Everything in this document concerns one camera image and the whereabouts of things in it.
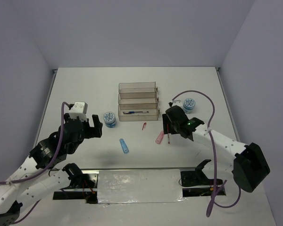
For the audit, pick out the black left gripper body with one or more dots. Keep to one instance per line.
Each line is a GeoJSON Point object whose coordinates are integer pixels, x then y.
{"type": "Point", "coordinates": [73, 149]}

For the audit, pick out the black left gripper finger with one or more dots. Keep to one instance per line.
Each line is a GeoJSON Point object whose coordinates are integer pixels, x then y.
{"type": "Point", "coordinates": [86, 129]}
{"type": "Point", "coordinates": [97, 128]}

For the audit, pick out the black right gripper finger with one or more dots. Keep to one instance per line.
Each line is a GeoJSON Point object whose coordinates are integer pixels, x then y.
{"type": "Point", "coordinates": [173, 129]}
{"type": "Point", "coordinates": [165, 121]}

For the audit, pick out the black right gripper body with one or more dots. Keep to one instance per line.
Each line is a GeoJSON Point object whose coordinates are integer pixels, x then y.
{"type": "Point", "coordinates": [173, 123]}

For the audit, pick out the red pen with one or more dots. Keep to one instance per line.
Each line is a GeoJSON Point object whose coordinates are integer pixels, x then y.
{"type": "Point", "coordinates": [168, 135]}

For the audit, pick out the blue pen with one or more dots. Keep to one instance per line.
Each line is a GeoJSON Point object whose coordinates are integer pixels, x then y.
{"type": "Point", "coordinates": [134, 112]}

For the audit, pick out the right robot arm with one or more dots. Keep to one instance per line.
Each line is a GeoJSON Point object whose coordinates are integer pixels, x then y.
{"type": "Point", "coordinates": [247, 162]}

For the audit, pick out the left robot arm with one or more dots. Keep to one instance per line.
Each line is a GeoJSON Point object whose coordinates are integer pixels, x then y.
{"type": "Point", "coordinates": [21, 190]}

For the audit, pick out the pink correction tape case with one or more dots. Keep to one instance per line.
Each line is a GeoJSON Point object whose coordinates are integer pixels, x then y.
{"type": "Point", "coordinates": [160, 137]}

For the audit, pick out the blue jar left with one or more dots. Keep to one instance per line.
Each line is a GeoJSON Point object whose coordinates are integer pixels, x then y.
{"type": "Point", "coordinates": [109, 119]}

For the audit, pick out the blue jar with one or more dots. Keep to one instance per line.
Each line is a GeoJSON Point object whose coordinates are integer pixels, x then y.
{"type": "Point", "coordinates": [188, 105]}
{"type": "Point", "coordinates": [109, 119]}

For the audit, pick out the blue jar right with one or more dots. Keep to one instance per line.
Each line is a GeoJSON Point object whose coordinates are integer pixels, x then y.
{"type": "Point", "coordinates": [188, 105]}

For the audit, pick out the clear tiered organizer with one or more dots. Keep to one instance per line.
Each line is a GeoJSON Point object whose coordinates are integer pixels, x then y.
{"type": "Point", "coordinates": [138, 96]}

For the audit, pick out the blue correction tape case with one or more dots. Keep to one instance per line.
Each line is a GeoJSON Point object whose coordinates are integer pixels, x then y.
{"type": "Point", "coordinates": [124, 146]}

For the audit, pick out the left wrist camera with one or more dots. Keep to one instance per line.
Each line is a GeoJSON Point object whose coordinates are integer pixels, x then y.
{"type": "Point", "coordinates": [78, 111]}

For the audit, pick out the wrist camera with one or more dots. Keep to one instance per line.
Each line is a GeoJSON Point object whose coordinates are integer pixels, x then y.
{"type": "Point", "coordinates": [175, 103]}
{"type": "Point", "coordinates": [78, 111]}

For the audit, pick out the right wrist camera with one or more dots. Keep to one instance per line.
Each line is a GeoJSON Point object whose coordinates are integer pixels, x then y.
{"type": "Point", "coordinates": [175, 103]}

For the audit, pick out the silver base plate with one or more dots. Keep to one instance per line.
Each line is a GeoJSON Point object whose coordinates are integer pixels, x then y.
{"type": "Point", "coordinates": [137, 186]}

